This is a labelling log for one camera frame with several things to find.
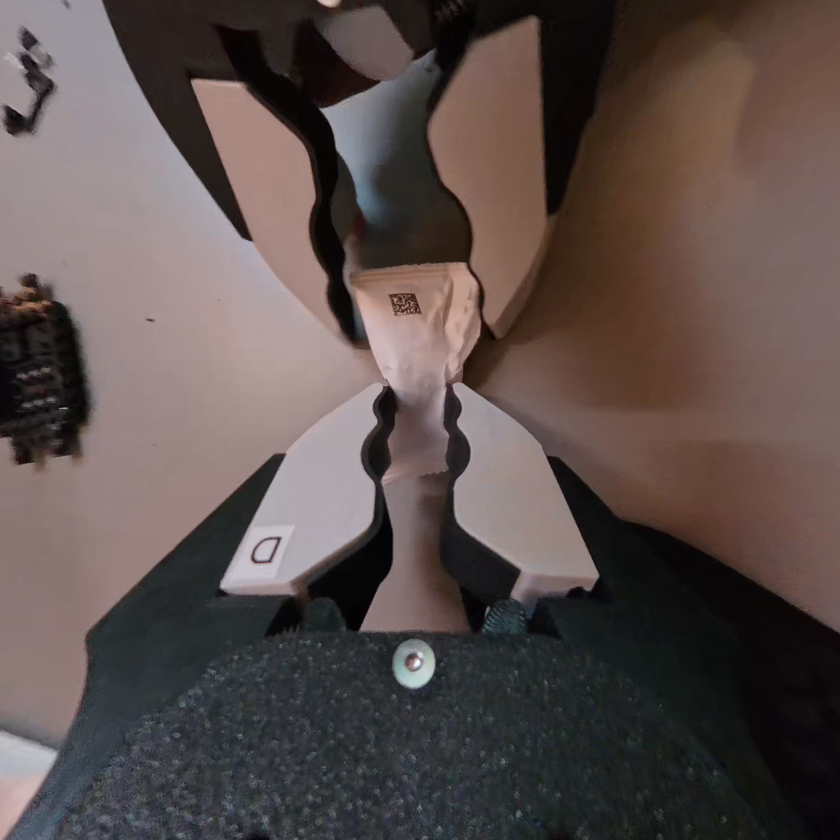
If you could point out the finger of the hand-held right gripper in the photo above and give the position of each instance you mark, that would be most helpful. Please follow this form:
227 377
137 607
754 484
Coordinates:
262 197
499 164

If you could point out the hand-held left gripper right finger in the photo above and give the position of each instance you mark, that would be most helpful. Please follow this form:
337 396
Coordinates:
518 518

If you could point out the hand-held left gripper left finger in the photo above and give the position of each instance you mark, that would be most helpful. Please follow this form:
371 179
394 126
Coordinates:
308 512

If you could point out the small white paper bag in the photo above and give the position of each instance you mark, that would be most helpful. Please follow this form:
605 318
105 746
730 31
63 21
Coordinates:
420 341

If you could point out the grey desk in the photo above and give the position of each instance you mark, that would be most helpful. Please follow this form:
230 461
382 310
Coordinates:
656 262

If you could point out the group of small toy pieces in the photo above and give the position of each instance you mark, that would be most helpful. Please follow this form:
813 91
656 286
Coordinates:
29 92

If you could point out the black toy chassis plate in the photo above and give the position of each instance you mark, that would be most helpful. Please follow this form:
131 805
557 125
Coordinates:
39 380

